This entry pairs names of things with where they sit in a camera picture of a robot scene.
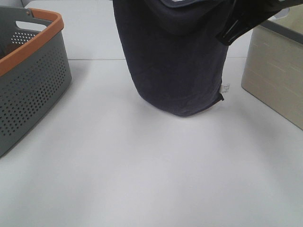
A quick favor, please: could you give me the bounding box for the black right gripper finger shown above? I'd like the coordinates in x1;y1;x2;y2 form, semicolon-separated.
216;0;303;45

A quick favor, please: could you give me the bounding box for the dark grey towel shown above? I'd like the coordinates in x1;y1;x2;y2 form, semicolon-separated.
113;0;232;116

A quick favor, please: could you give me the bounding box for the beige bin grey rim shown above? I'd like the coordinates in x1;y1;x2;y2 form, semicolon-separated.
241;5;303;128

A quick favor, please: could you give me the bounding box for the grey perforated basket orange rim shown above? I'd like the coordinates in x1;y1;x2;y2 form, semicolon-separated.
0;6;71;156

